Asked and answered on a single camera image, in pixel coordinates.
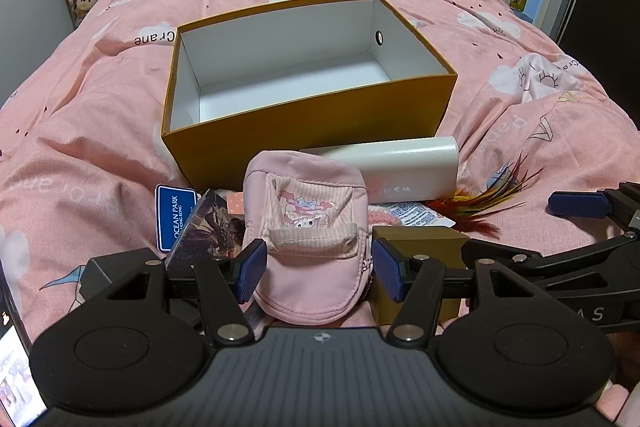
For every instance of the pink dotted card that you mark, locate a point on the pink dotted card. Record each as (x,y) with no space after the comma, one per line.
(235,203)

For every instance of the smartphone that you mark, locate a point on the smartphone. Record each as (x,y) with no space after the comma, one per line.
(15,377)

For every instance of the glossy photo card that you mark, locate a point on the glossy photo card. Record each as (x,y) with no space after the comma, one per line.
(215,227)

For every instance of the blue paper tag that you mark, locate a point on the blue paper tag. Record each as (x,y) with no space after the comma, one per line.
(175,217)

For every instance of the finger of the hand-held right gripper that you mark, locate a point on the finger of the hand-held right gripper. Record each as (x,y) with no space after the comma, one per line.
(575,204)
(575,253)

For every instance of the red yellow feather toy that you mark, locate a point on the red yellow feather toy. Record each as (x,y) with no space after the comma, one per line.
(480,204)

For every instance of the blue printed paper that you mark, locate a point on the blue printed paper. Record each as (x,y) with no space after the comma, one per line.
(420,214)

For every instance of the pink cloud print blanket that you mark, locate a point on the pink cloud print blanket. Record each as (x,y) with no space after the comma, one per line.
(100,132)

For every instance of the orange cardboard box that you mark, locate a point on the orange cardboard box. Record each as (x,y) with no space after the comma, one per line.
(300,132)

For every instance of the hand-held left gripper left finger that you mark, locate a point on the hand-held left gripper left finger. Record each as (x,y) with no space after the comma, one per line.
(252,271)

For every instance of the pink mini backpack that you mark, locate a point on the pink mini backpack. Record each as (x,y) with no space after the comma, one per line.
(305,257)

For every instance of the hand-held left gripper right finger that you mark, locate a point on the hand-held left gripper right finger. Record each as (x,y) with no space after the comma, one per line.
(389,273)

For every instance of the olive small box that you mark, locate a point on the olive small box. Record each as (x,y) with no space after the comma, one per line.
(430,247)

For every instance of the pink knitted piece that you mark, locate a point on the pink knitted piece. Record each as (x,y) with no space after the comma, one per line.
(385,214)

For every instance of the white rectangular box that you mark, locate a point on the white rectangular box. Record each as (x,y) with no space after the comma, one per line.
(400,162)

